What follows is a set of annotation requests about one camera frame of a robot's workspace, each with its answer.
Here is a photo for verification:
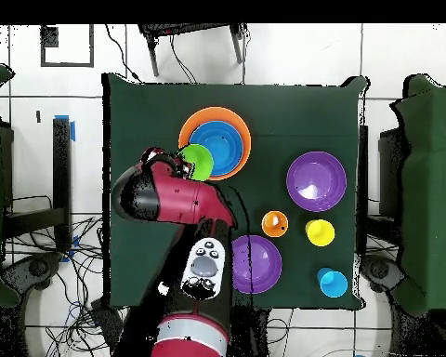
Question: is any large blue bowl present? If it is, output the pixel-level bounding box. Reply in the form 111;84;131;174
188;120;245;178

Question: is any small light blue bowl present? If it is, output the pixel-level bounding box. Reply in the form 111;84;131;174
193;126;242;174

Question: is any thin black cable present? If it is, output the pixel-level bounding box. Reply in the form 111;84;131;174
104;23;143;84

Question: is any purple bowl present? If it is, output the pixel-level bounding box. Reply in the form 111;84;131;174
230;234;283;296
285;151;348;213

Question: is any green bowl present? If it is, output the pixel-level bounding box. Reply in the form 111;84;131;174
177;143;216;182

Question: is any large orange bowl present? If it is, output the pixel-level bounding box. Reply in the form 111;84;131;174
177;106;253;182

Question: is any yellow cup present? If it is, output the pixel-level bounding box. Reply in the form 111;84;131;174
305;218;336;247

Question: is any dark green tablecloth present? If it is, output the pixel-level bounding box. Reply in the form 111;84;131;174
101;73;369;311

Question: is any bundle of cables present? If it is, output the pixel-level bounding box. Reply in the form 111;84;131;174
3;215;120;357

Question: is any black floor base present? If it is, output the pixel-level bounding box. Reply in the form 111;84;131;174
1;252;62;291
360;254;406;295

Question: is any black table frame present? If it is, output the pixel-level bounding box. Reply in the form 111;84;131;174
377;127;410;224
3;117;72;250

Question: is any blue cup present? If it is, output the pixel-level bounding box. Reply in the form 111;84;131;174
316;267;349;299

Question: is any black metal stand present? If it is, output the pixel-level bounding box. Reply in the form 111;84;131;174
138;23;246;77

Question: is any grey square frame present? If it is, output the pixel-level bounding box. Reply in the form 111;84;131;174
40;23;95;69

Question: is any orange cup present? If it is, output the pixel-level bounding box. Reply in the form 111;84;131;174
260;210;290;238

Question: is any blue tape strip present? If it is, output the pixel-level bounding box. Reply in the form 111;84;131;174
53;114;76;142

